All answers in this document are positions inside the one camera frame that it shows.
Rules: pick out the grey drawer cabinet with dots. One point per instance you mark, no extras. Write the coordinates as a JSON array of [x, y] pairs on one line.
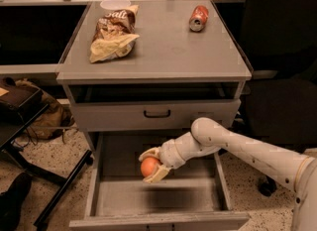
[[168, 62]]

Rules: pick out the brown backpack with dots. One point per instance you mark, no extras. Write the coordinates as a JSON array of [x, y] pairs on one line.
[[51, 123]]

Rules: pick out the black shoe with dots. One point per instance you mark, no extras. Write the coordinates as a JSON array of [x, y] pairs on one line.
[[11, 202]]

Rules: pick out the orange fruit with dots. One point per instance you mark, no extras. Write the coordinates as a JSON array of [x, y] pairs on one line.
[[149, 166]]

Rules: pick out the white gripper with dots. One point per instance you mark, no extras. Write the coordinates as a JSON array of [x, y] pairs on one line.
[[168, 155]]

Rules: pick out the black office chair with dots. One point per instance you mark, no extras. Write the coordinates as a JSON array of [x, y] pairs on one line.
[[279, 38]]

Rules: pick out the brown salt chip bag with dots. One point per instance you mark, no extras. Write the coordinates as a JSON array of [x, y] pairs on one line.
[[114, 35]]

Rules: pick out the white plastic bowl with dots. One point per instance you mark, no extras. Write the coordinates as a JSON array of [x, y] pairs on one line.
[[110, 5]]

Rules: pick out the black side table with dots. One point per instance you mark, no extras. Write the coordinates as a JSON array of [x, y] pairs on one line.
[[20, 106]]

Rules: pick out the red soda can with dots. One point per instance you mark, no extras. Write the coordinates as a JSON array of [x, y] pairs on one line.
[[199, 18]]

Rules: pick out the open grey middle drawer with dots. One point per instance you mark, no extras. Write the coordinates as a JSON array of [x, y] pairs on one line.
[[192, 198]]

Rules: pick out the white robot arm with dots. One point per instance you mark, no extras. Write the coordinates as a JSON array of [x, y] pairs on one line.
[[294, 171]]

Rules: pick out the grey top drawer black handle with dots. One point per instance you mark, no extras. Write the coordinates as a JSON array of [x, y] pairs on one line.
[[161, 115]]

